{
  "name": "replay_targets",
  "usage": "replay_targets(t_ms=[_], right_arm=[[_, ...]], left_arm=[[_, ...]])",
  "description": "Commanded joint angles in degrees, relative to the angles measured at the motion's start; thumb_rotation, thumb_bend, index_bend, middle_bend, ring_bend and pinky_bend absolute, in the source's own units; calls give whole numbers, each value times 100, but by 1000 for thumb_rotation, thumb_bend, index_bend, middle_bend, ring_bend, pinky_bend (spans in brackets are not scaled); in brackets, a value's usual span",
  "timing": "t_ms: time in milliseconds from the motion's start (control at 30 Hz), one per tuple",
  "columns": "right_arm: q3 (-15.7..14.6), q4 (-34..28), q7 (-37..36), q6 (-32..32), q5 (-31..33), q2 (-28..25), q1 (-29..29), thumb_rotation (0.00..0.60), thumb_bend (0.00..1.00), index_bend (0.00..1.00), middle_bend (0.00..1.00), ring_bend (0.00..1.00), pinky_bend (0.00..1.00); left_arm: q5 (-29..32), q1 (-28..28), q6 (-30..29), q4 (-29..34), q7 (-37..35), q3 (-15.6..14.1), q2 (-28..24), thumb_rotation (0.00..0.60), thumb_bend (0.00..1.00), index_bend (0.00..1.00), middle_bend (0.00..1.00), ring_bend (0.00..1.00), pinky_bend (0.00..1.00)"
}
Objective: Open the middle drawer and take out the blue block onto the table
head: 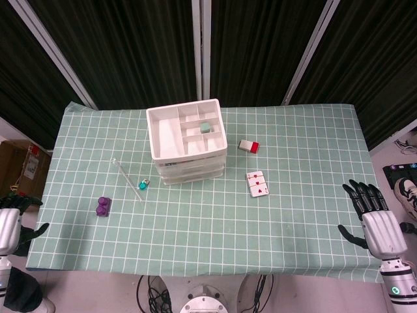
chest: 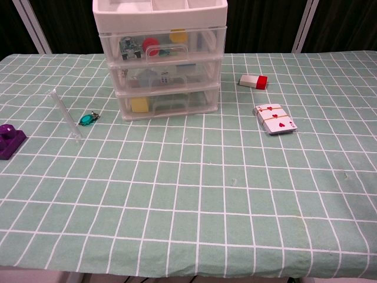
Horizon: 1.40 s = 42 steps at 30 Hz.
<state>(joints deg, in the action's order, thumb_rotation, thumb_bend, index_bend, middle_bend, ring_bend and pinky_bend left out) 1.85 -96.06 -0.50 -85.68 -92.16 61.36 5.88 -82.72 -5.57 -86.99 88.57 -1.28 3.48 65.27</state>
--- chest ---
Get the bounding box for clear drawer with die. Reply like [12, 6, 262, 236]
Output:
[107, 57, 223, 93]

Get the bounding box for clear drawer with circuit board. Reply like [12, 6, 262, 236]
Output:
[100, 27, 227, 64]

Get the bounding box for white plastic drawer cabinet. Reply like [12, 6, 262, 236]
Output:
[92, 0, 229, 122]

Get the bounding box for purple plastic block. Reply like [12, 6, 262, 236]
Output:
[0, 123, 27, 160]

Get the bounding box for green grid tablecloth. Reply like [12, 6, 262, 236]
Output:
[0, 52, 377, 279]

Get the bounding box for yellow square block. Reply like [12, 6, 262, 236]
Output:
[130, 97, 150, 113]

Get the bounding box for grey-blue block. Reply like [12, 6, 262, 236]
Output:
[137, 70, 160, 88]

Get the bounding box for white and red eraser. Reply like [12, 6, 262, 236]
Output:
[238, 74, 269, 90]

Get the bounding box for banded playing card deck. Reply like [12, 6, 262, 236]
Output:
[253, 103, 298, 136]

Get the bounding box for red round disc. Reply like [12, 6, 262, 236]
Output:
[142, 37, 161, 55]

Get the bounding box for yellow round block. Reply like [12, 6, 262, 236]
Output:
[169, 28, 187, 44]

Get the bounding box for green circuit board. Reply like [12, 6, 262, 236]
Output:
[119, 35, 141, 61]

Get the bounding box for clear plastic tube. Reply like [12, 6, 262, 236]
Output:
[48, 88, 83, 144]

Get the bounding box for teal gem keychain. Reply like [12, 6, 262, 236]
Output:
[78, 111, 101, 127]

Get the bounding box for white frame post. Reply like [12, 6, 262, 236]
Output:
[292, 0, 320, 54]
[11, 0, 54, 55]

